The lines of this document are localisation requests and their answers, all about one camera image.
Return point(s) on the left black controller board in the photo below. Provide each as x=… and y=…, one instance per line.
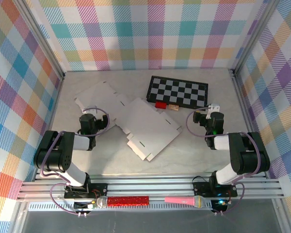
x=81, y=205

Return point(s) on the white cardboard box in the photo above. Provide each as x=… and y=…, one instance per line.
x=99, y=97
x=148, y=126

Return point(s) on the left aluminium side rail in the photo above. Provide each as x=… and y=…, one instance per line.
x=55, y=102

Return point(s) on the small wooden block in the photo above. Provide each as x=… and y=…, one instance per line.
x=173, y=107

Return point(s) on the right aluminium corner post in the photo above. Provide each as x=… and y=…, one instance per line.
x=253, y=36

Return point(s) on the aluminium corner post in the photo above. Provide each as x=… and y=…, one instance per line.
x=253, y=36
x=43, y=41

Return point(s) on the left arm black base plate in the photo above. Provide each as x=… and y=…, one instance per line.
x=99, y=187

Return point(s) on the black controller board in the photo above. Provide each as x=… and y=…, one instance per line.
x=218, y=206
x=81, y=205

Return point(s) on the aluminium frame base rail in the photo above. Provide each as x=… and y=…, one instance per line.
x=148, y=188

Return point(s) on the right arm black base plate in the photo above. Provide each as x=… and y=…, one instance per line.
x=200, y=190

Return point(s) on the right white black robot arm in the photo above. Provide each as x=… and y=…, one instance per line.
x=247, y=157

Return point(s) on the right black controller board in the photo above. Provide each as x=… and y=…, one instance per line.
x=218, y=206

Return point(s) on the pink toy microphone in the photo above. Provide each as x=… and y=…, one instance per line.
x=179, y=200

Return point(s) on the red glitter toy microphone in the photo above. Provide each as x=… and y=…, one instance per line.
x=128, y=201

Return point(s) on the red block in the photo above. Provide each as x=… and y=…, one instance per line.
x=160, y=105

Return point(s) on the left aluminium corner post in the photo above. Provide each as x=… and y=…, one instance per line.
x=43, y=41

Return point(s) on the right aluminium side rail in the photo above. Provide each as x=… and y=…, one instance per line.
x=241, y=97

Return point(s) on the aluminium side rail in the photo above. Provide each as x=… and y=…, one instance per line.
x=241, y=97
x=55, y=102

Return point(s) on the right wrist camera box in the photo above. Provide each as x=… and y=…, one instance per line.
x=213, y=110

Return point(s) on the black grey checkerboard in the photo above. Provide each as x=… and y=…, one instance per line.
x=177, y=92

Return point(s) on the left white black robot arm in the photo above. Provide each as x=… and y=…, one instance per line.
x=63, y=157

